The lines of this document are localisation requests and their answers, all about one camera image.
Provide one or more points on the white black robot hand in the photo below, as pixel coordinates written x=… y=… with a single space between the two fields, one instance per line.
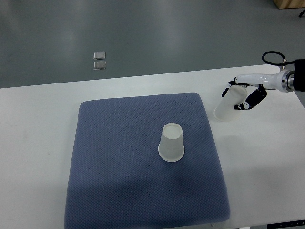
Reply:
x=263 y=83

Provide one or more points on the white paper cup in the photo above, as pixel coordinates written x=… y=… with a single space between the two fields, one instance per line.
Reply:
x=171 y=147
x=225 y=111

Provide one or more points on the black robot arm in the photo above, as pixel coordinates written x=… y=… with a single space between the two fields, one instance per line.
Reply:
x=294 y=80

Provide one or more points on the wooden furniture corner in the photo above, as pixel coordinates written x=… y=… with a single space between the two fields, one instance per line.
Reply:
x=289 y=4

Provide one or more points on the white paper cup on mat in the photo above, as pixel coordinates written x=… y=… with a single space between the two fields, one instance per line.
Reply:
x=171 y=147

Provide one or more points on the black table control panel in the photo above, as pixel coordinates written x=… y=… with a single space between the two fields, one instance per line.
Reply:
x=289 y=224

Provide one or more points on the upper silver floor plate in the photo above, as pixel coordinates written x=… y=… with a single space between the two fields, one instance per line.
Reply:
x=99 y=55

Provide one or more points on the blue grey cushion mat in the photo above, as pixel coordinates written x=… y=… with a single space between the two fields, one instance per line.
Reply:
x=117 y=178

